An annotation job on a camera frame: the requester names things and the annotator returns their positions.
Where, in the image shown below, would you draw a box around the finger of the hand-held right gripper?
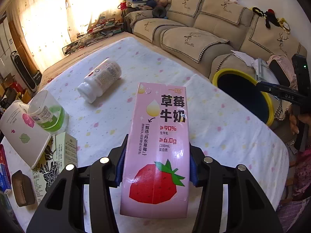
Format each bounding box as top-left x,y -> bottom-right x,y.
269,59 -> 292,87
255,81 -> 303,100

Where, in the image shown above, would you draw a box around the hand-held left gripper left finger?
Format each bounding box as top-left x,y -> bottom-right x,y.
25,133 -> 129,233

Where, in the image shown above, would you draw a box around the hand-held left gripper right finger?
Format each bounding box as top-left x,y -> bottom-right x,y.
188,142 -> 285,233

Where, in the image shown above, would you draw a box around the black bin with yellow rim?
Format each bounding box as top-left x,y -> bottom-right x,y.
211,68 -> 275,126

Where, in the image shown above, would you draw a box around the pink strawberry milk carton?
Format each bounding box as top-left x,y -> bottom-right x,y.
120,82 -> 191,219

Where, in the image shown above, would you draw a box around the person's right hand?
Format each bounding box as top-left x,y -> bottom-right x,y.
289,106 -> 311,135

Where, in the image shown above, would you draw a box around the pink cloth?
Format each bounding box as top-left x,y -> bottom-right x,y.
268,55 -> 298,88

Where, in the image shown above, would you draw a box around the clear plastic bag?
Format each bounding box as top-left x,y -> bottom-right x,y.
256,58 -> 278,83

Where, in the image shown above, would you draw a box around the white papers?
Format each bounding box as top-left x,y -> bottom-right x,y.
231,50 -> 262,69

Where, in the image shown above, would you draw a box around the yellow lion plush doll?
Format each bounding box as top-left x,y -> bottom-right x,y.
277,18 -> 291,35

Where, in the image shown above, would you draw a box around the black plush doll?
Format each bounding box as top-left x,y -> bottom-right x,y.
253,7 -> 282,30

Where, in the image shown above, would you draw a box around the green white floral carton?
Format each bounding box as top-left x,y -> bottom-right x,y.
31,132 -> 79,206

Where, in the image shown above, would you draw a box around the clear plastic cup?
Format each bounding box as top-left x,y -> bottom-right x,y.
27,90 -> 70,133

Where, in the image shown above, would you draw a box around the beige sofa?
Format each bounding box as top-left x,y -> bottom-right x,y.
123,0 -> 311,148

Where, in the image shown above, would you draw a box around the white plastic bottle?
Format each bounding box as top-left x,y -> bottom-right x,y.
77,58 -> 122,104

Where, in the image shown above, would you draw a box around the brown plastic tray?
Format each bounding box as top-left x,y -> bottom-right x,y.
11,170 -> 36,207

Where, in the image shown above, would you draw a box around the white box with leaf print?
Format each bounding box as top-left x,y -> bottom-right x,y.
0,100 -> 53,171

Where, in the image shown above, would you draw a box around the blue tissue pack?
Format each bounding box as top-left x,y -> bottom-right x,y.
0,144 -> 12,195

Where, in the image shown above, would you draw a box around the black box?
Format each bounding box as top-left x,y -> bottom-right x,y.
29,70 -> 41,86

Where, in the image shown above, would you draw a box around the dark grey neck pillow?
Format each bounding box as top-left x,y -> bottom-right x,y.
153,5 -> 167,19

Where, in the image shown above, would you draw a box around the cluttered glass coffee table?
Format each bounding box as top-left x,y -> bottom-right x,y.
62,17 -> 124,57

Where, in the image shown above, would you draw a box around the black and white tower fan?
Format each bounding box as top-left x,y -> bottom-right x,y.
10,51 -> 37,93

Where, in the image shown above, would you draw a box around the blue star print case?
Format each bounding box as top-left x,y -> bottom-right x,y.
126,0 -> 156,9

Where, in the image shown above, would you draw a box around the white standing air conditioner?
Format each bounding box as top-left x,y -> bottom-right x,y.
0,17 -> 15,62

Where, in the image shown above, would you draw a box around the cream embroidered curtain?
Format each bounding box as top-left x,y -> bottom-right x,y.
5,0 -> 128,74

